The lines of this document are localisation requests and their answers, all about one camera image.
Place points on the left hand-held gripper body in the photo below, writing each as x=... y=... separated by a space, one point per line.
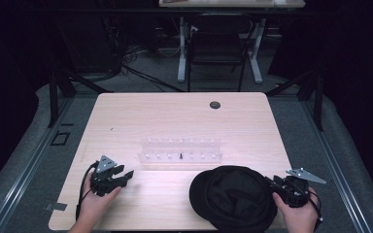
x=102 y=181

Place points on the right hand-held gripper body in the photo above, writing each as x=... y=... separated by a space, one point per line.
x=293 y=191

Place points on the black hat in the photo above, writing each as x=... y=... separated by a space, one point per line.
x=233 y=200

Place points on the person's left hand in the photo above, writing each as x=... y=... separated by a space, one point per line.
x=95 y=204

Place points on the person's right hand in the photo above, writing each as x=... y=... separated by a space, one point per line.
x=296 y=218

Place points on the grey tape strip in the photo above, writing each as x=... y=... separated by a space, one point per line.
x=56 y=206

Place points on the clear acrylic peg rack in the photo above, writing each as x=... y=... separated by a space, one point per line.
x=181 y=151

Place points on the black tape square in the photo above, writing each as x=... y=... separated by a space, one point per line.
x=60 y=138

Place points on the round table grommet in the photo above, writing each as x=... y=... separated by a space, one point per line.
x=214 y=105

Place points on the black chair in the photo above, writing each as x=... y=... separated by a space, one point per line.
x=217 y=45

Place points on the white-legged desk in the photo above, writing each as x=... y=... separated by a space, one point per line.
x=233 y=4

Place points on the black metal frame stand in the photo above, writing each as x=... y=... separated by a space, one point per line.
x=311 y=93
x=61 y=87

